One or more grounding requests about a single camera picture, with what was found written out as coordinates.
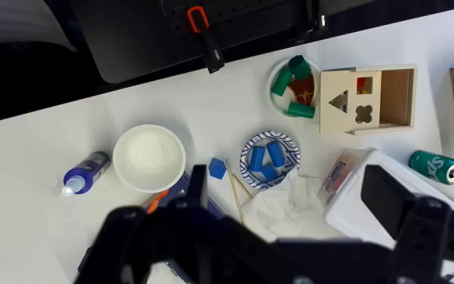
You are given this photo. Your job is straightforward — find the green soda can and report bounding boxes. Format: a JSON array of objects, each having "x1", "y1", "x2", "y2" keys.
[{"x1": 408, "y1": 150, "x2": 454, "y2": 185}]

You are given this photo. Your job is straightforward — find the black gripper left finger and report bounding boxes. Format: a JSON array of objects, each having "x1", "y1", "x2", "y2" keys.
[{"x1": 74, "y1": 206, "x2": 224, "y2": 284}]

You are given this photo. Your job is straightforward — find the blue cylinder block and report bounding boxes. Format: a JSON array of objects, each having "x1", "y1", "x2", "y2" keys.
[
  {"x1": 266, "y1": 141, "x2": 285, "y2": 168},
  {"x1": 249, "y1": 146, "x2": 265, "y2": 172}
]

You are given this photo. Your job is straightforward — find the white plastic container lid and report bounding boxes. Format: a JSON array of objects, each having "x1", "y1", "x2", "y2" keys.
[{"x1": 318, "y1": 149, "x2": 454, "y2": 248}]

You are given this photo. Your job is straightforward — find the white paper bowl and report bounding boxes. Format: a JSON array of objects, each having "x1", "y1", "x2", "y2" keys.
[{"x1": 112, "y1": 125, "x2": 186, "y2": 193}]

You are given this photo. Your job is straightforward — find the crumpled white tissue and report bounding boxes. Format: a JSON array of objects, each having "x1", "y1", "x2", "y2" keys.
[{"x1": 242, "y1": 174, "x2": 339, "y2": 242}]

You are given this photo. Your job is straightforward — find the small blue hexagon block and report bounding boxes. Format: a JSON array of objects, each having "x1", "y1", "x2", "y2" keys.
[{"x1": 208, "y1": 158, "x2": 227, "y2": 180}]

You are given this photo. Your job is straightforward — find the wooden chopsticks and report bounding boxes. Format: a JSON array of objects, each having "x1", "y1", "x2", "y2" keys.
[{"x1": 230, "y1": 174, "x2": 252, "y2": 221}]

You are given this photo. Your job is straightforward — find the orange black clamp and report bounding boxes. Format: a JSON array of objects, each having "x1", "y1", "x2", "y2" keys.
[{"x1": 186, "y1": 5, "x2": 224, "y2": 75}]

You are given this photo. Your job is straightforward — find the blue white glue bottle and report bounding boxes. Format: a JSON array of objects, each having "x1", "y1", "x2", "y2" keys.
[{"x1": 61, "y1": 152, "x2": 110, "y2": 196}]

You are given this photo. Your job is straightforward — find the white bowl with green blocks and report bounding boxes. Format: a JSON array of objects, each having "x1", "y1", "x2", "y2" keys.
[{"x1": 266, "y1": 54, "x2": 318, "y2": 120}]

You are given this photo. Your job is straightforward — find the wooden shape sorter box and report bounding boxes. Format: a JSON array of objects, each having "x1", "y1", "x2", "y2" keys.
[{"x1": 318, "y1": 67, "x2": 416, "y2": 135}]

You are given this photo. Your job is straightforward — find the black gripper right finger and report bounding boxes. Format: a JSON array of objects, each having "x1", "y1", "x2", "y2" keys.
[{"x1": 361, "y1": 166, "x2": 454, "y2": 284}]

